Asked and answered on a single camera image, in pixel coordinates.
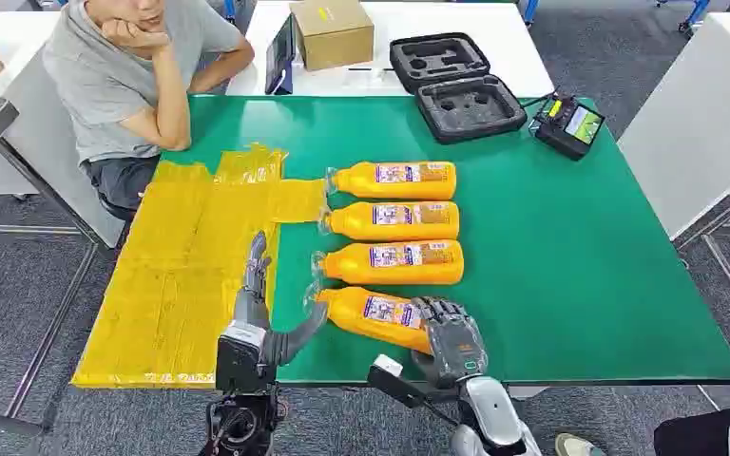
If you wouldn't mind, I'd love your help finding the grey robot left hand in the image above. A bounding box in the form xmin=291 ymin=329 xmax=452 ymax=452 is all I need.
xmin=234 ymin=231 xmax=329 ymax=369

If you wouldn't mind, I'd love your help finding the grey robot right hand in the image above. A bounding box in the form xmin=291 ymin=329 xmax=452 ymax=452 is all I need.
xmin=410 ymin=296 xmax=490 ymax=389

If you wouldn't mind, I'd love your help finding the orange drink bottle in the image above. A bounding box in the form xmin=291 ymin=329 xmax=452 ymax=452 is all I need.
xmin=311 ymin=239 xmax=466 ymax=287
xmin=303 ymin=284 xmax=435 ymax=355
xmin=325 ymin=161 xmax=458 ymax=202
xmin=317 ymin=200 xmax=461 ymax=243

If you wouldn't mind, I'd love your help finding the yellow sheet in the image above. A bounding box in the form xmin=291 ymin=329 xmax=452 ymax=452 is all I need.
xmin=70 ymin=142 xmax=330 ymax=390

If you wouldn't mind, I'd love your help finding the green table mat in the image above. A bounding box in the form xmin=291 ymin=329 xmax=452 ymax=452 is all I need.
xmin=160 ymin=94 xmax=730 ymax=387

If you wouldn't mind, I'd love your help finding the black foam-lined case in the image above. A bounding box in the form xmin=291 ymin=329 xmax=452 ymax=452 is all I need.
xmin=389 ymin=31 xmax=528 ymax=146

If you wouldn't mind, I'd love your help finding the black remote controller with screen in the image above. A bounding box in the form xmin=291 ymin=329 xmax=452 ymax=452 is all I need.
xmin=528 ymin=90 xmax=606 ymax=162

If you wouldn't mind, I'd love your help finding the dark tablet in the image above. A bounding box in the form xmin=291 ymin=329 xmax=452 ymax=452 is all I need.
xmin=264 ymin=13 xmax=297 ymax=96

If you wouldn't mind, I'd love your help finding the person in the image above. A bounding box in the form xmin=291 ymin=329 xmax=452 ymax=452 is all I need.
xmin=553 ymin=396 xmax=730 ymax=456
xmin=42 ymin=0 xmax=256 ymax=212

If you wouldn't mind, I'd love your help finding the closed cardboard box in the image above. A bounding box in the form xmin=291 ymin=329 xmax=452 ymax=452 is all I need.
xmin=289 ymin=0 xmax=376 ymax=72

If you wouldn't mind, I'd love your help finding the white table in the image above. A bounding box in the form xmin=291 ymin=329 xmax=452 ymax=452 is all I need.
xmin=226 ymin=0 xmax=556 ymax=99
xmin=0 ymin=10 xmax=127 ymax=250
xmin=616 ymin=12 xmax=730 ymax=341

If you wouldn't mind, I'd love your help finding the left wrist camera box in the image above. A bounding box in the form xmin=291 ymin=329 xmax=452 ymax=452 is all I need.
xmin=215 ymin=319 xmax=279 ymax=395

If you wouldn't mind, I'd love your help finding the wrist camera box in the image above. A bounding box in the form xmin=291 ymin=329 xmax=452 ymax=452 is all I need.
xmin=366 ymin=353 xmax=432 ymax=409
xmin=215 ymin=319 xmax=279 ymax=395

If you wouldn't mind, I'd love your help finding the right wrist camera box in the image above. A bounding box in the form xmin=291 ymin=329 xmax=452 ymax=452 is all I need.
xmin=366 ymin=353 xmax=432 ymax=409

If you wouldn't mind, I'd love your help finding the blue trolley frame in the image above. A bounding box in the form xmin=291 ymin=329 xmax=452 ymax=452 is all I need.
xmin=654 ymin=0 xmax=713 ymax=34

